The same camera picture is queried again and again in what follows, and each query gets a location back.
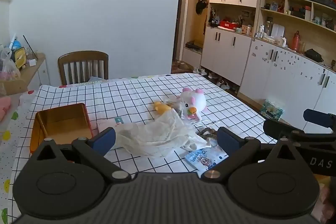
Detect wooden side cabinet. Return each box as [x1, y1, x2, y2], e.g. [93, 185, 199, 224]
[0, 53, 50, 96]

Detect pink cloth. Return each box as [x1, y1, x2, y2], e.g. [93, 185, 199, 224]
[0, 97, 12, 122]

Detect red metal tin box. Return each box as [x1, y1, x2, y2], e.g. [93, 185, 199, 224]
[29, 103, 99, 161]

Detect yellow plush toy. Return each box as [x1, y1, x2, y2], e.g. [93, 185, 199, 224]
[153, 101, 174, 115]

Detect white lower cabinet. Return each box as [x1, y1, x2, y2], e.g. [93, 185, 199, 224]
[201, 26, 252, 86]

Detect printed picture box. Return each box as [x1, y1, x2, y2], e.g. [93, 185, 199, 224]
[261, 99, 285, 121]

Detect black checked white tablecloth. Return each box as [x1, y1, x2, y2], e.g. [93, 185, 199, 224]
[8, 73, 286, 203]

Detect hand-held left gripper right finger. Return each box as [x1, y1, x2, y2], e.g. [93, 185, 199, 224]
[201, 126, 308, 183]

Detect white pink plush toy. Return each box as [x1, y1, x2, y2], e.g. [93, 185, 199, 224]
[176, 87, 208, 121]

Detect red water bottle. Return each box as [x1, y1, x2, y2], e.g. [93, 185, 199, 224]
[292, 30, 301, 52]

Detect grey fur pompom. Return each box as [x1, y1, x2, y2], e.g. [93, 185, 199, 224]
[164, 99, 187, 118]

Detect grey sneakers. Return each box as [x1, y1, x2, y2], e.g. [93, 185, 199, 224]
[217, 79, 232, 90]

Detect long curved white cabinet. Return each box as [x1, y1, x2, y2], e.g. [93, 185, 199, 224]
[239, 38, 336, 125]

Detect clear bag of pink things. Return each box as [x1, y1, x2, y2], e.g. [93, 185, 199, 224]
[0, 51, 21, 81]

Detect black pouch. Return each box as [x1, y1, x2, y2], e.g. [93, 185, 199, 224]
[304, 49, 325, 63]

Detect black hanging bag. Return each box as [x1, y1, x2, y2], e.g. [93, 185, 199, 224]
[196, 0, 209, 15]

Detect blue printed plastic bag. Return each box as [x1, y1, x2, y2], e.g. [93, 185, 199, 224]
[184, 147, 229, 170]

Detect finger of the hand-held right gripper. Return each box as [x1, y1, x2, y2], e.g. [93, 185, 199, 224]
[303, 109, 336, 130]
[263, 119, 303, 141]

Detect white tissue pack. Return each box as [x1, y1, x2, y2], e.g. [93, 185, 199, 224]
[96, 116, 126, 136]

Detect yellow tissue box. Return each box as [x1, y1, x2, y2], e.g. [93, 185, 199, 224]
[10, 47, 27, 69]

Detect dark wooden chair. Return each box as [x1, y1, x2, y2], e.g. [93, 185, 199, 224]
[58, 51, 109, 86]

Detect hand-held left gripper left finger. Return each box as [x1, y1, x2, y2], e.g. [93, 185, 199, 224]
[31, 127, 132, 183]

